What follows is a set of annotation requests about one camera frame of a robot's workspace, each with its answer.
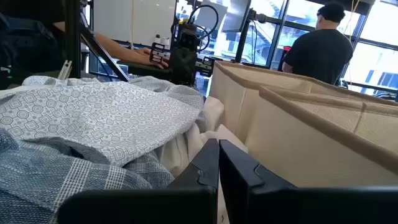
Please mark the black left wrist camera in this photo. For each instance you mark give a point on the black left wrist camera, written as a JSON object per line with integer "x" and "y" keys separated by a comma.
{"x": 187, "y": 39}

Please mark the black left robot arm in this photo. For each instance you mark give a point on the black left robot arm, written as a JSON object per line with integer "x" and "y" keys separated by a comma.
{"x": 183, "y": 23}

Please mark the small white bottle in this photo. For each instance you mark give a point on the small white bottle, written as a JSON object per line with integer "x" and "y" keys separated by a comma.
{"x": 157, "y": 39}
{"x": 165, "y": 41}

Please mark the black monitor stand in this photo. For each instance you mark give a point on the black monitor stand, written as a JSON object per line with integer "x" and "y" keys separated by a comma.
{"x": 242, "y": 40}

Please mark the person's hand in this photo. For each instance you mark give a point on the person's hand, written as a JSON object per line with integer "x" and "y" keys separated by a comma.
{"x": 149, "y": 57}

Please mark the white geometric-print shirt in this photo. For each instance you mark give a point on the white geometric-print shirt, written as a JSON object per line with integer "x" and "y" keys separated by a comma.
{"x": 93, "y": 115}

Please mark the white board panel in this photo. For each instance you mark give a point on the white board panel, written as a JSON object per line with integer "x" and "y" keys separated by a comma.
{"x": 133, "y": 18}

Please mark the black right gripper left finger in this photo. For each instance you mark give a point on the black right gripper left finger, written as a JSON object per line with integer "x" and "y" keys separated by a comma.
{"x": 140, "y": 208}

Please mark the dark flat monitor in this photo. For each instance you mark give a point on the dark flat monitor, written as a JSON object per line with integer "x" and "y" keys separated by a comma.
{"x": 237, "y": 15}

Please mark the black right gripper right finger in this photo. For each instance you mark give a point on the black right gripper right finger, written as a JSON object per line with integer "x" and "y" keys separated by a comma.
{"x": 311, "y": 205}

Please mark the beige fabric storage bin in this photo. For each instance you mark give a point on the beige fabric storage bin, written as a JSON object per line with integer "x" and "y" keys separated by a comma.
{"x": 230, "y": 93}
{"x": 311, "y": 155}

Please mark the plain white garment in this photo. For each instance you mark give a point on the plain white garment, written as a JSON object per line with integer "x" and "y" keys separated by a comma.
{"x": 183, "y": 149}

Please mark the white slotted bracket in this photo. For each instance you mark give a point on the white slotted bracket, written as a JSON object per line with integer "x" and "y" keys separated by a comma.
{"x": 64, "y": 70}

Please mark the person's forearm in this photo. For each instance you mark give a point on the person's forearm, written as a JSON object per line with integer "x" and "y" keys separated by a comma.
{"x": 115, "y": 49}

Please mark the person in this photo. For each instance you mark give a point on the person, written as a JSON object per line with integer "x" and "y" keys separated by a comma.
{"x": 28, "y": 46}
{"x": 320, "y": 53}

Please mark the light blue-grey plaid shirt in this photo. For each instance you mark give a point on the light blue-grey plaid shirt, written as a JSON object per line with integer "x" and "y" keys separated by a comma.
{"x": 46, "y": 180}

